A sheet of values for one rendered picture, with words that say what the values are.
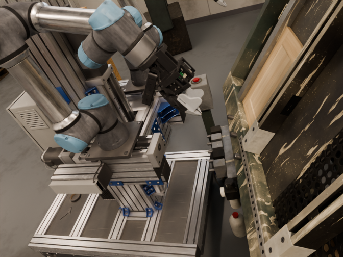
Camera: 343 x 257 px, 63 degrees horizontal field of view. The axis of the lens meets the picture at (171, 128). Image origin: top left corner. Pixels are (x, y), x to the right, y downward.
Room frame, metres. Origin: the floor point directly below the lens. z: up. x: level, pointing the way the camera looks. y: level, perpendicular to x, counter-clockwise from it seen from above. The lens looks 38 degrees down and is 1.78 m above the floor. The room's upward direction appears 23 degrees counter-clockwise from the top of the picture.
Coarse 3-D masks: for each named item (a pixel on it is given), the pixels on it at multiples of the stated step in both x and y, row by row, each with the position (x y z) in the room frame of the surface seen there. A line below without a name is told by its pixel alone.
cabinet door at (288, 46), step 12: (288, 36) 0.99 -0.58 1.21; (276, 48) 1.04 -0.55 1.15; (288, 48) 0.94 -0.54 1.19; (300, 48) 0.86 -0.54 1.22; (276, 60) 1.00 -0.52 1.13; (288, 60) 0.90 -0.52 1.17; (264, 72) 1.04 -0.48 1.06; (276, 72) 0.95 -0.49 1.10; (252, 84) 1.11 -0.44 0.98; (264, 84) 0.99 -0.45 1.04; (276, 84) 0.90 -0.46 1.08; (252, 96) 1.05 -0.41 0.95; (264, 96) 0.94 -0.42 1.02; (252, 108) 0.99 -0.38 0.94; (252, 120) 0.93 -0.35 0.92
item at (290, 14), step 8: (296, 0) 1.04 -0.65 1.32; (304, 0) 1.04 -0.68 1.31; (288, 8) 1.07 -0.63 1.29; (296, 8) 1.05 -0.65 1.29; (288, 16) 1.05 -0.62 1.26; (296, 16) 1.05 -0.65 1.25; (280, 24) 1.07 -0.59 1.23; (288, 24) 1.05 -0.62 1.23; (272, 32) 1.12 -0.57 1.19; (280, 32) 1.06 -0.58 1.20; (272, 40) 1.08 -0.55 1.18; (264, 48) 1.11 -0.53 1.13; (272, 48) 1.08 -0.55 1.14; (264, 56) 1.09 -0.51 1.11; (256, 64) 1.12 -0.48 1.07; (256, 72) 1.10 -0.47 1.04; (248, 80) 1.13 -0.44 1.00; (248, 88) 1.11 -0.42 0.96; (240, 96) 1.13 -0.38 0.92
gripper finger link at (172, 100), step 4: (164, 92) 0.62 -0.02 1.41; (164, 96) 0.61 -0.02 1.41; (168, 96) 0.61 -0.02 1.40; (172, 96) 0.61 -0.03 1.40; (176, 96) 0.62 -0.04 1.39; (168, 100) 0.60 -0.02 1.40; (172, 100) 0.60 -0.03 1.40; (176, 100) 0.60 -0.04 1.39; (172, 104) 0.60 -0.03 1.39; (176, 104) 0.60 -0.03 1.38; (180, 104) 0.60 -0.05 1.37; (176, 108) 0.60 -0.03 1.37; (180, 108) 0.60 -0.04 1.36; (184, 108) 0.60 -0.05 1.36
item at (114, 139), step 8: (112, 128) 1.00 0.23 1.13; (120, 128) 1.02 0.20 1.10; (96, 136) 1.02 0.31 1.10; (104, 136) 0.99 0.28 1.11; (112, 136) 0.99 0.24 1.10; (120, 136) 0.99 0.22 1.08; (128, 136) 1.02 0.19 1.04; (104, 144) 0.99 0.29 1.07; (112, 144) 0.98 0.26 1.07; (120, 144) 0.98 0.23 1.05
